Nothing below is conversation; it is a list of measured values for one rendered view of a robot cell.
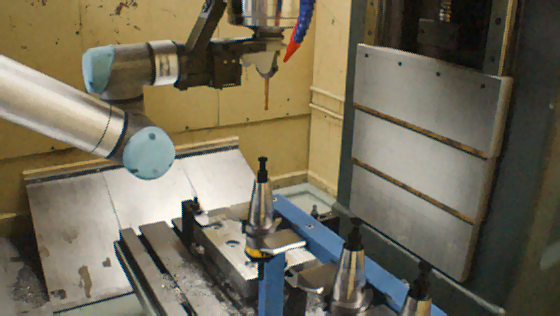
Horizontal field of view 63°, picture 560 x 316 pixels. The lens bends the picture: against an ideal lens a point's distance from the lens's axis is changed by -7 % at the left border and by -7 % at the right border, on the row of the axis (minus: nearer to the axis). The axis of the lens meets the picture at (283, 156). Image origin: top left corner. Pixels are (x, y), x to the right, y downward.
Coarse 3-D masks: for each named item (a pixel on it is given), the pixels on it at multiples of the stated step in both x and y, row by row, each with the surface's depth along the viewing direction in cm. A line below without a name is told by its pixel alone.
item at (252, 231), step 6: (246, 216) 78; (276, 216) 79; (246, 222) 77; (276, 222) 76; (246, 228) 75; (252, 228) 74; (258, 228) 74; (264, 228) 74; (270, 228) 74; (276, 228) 75; (252, 234) 75; (258, 234) 75; (264, 234) 74; (252, 240) 75
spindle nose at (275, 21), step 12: (228, 0) 86; (240, 0) 83; (252, 0) 82; (264, 0) 82; (276, 0) 82; (288, 0) 82; (228, 12) 87; (240, 12) 84; (252, 12) 83; (264, 12) 82; (276, 12) 82; (288, 12) 83; (240, 24) 85; (252, 24) 84; (264, 24) 83; (276, 24) 83; (288, 24) 84
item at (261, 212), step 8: (256, 184) 74; (264, 184) 73; (256, 192) 74; (264, 192) 74; (256, 200) 74; (264, 200) 74; (272, 200) 75; (256, 208) 74; (264, 208) 74; (272, 208) 75; (248, 216) 76; (256, 216) 75; (264, 216) 75; (272, 216) 75; (256, 224) 75; (264, 224) 75
